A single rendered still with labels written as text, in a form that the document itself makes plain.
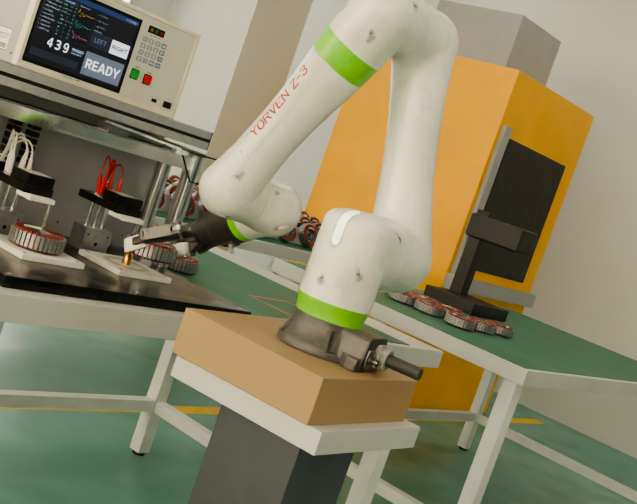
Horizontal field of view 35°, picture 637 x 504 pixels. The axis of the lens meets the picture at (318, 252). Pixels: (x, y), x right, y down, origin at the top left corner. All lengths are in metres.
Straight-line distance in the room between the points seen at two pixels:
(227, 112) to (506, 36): 1.69
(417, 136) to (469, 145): 3.75
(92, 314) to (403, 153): 0.64
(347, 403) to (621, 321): 5.51
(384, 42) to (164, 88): 0.76
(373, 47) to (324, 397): 0.60
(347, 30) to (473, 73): 3.98
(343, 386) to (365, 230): 0.26
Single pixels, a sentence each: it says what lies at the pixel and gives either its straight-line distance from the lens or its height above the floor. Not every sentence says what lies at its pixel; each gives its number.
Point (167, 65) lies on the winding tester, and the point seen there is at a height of 1.23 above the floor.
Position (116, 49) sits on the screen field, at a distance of 2.27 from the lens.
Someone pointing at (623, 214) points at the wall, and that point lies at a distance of 7.15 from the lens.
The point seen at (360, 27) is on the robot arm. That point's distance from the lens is 1.74.
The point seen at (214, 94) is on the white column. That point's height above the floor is 1.31.
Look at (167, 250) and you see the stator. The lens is 2.16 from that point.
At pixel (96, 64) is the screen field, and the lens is 2.25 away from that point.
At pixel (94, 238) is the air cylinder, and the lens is 2.34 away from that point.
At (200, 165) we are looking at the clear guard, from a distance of 2.15.
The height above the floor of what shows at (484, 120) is 1.64.
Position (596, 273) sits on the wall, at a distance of 7.16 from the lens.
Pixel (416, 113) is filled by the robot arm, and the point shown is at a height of 1.27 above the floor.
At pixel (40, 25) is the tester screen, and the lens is 2.16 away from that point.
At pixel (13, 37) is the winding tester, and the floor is 1.17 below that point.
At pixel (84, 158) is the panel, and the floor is 0.96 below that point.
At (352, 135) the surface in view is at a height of 1.35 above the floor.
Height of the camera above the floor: 1.13
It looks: 5 degrees down
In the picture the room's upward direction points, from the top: 19 degrees clockwise
